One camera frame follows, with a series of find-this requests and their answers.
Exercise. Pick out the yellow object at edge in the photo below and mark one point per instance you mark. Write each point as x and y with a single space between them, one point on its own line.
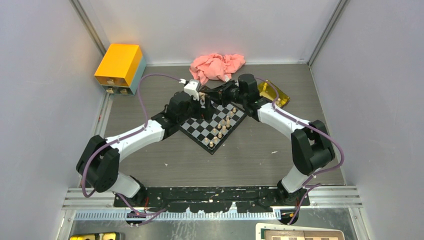
97 236

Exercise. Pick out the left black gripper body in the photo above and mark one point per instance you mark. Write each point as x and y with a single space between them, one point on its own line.
195 111

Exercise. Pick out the pink crumpled cloth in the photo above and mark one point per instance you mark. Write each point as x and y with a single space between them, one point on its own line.
216 67

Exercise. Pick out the yellow teal drawer box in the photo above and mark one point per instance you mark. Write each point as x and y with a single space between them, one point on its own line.
121 69

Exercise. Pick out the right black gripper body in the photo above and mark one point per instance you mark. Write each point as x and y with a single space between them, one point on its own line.
229 93

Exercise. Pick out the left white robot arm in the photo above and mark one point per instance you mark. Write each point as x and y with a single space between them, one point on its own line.
99 164

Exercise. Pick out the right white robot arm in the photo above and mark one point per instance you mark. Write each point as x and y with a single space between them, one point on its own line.
310 145

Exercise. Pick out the black white chess board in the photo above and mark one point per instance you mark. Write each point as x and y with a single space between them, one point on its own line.
200 131

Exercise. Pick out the boxed chess board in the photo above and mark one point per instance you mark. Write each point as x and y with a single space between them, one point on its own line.
265 231

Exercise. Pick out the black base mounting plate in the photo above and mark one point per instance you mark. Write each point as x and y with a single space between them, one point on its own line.
246 199

